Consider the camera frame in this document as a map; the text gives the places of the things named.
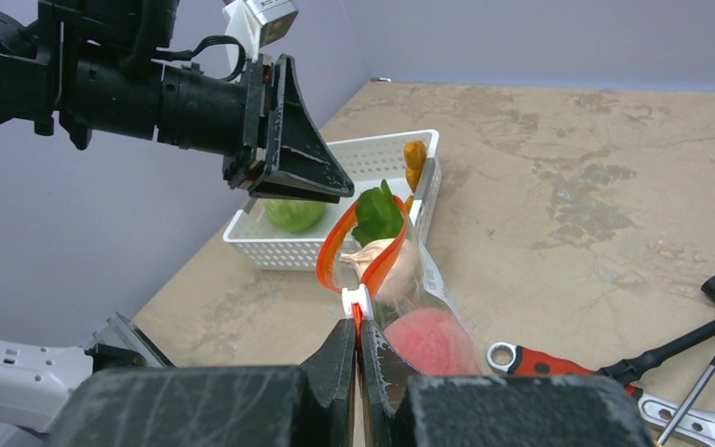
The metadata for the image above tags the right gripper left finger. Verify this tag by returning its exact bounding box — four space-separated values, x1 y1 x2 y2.
301 318 358 446

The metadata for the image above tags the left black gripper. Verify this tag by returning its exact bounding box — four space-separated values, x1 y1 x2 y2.
34 1 355 203

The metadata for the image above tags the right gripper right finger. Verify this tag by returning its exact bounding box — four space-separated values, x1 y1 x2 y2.
358 319 420 446

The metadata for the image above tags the pink peach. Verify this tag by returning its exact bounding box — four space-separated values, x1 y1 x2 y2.
384 307 481 376

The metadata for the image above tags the clear zip bag orange zipper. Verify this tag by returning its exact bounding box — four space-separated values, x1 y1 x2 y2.
316 190 481 376

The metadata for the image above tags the orange carrot with leaves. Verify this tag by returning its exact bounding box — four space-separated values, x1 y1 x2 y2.
352 180 405 247

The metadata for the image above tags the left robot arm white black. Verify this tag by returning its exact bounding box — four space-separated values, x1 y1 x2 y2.
0 120 245 346

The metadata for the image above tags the green cabbage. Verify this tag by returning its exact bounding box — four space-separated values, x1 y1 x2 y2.
264 199 327 234

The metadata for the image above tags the white perforated plastic basket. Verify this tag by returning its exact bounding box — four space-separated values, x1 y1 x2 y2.
223 129 442 271

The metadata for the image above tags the yellow black screwdriver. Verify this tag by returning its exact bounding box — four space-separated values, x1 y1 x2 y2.
655 356 715 447

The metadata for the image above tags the black rubber mallet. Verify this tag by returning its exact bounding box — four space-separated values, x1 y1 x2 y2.
596 275 715 386

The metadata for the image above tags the aluminium frame rail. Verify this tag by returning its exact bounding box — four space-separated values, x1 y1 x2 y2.
83 313 174 372

